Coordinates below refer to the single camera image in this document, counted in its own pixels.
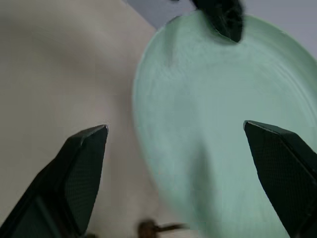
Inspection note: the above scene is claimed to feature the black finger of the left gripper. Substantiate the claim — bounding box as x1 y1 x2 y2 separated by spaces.
169 0 245 43

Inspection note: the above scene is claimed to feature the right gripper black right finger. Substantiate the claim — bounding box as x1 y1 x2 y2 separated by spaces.
243 120 317 238

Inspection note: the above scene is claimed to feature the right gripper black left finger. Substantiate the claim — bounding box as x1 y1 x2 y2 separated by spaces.
0 124 109 238

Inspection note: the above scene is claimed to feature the green plate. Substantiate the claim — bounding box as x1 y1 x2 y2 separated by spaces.
132 11 317 238

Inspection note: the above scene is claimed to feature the wooden dish rack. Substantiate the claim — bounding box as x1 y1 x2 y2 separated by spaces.
137 218 189 238

